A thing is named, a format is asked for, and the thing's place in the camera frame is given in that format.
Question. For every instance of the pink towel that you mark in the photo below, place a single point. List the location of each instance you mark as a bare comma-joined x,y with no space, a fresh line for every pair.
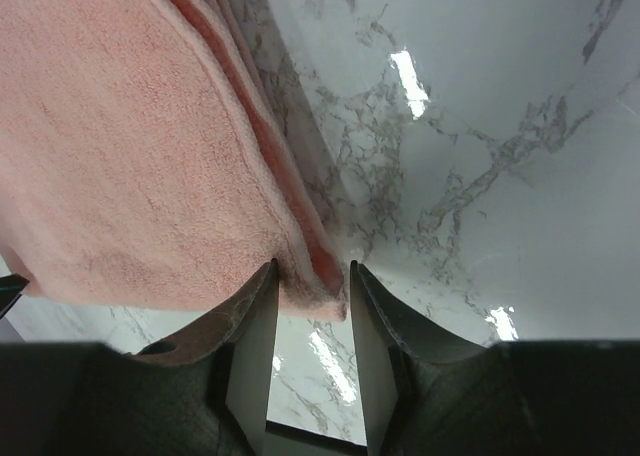
141,164

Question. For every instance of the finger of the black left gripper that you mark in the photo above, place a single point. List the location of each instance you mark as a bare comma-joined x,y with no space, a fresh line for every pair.
11,288

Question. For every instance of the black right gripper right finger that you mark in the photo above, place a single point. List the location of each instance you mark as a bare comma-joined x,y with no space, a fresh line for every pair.
427,391

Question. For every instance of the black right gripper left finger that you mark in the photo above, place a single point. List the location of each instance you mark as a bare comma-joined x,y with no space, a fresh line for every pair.
199,391

